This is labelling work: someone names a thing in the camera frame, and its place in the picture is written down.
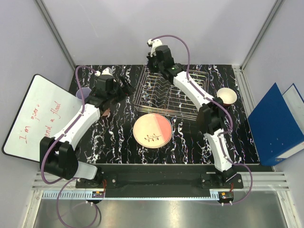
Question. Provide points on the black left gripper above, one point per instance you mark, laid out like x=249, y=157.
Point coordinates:
x=126, y=91

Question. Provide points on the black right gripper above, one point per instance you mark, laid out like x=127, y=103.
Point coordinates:
x=150, y=60

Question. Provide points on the pink plastic cup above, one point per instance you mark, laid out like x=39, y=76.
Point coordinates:
x=106, y=113

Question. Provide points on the lavender plastic cup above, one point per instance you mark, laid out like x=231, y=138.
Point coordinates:
x=84, y=92

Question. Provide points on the pink and cream plate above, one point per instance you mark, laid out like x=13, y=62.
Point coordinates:
x=148, y=130

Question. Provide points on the red floral ceramic bowl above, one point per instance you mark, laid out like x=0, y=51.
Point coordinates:
x=227, y=95

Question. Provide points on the blue and cream plate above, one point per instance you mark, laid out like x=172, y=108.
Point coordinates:
x=167, y=135

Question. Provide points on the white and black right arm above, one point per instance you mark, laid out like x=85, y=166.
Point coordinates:
x=210, y=118

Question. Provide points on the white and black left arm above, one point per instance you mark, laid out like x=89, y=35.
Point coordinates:
x=58, y=153

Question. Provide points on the white whiteboard with red writing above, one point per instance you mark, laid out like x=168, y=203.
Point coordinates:
x=45, y=110

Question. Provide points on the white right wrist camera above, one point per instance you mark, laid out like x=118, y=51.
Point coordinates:
x=153, y=44

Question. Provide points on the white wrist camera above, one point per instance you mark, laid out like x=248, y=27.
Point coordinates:
x=153, y=44
x=106, y=71

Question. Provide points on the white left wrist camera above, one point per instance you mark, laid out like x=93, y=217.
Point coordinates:
x=106, y=71

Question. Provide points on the chrome wire dish rack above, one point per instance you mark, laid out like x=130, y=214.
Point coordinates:
x=154, y=94

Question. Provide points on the aluminium frame rail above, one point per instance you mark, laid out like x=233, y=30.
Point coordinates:
x=266, y=25
x=52, y=27

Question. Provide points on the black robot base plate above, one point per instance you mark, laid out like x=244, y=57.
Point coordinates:
x=196, y=175

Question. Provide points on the blue ring binder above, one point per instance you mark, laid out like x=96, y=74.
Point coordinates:
x=277, y=125

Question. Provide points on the right aluminium frame rail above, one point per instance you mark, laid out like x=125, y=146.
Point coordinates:
x=266, y=25

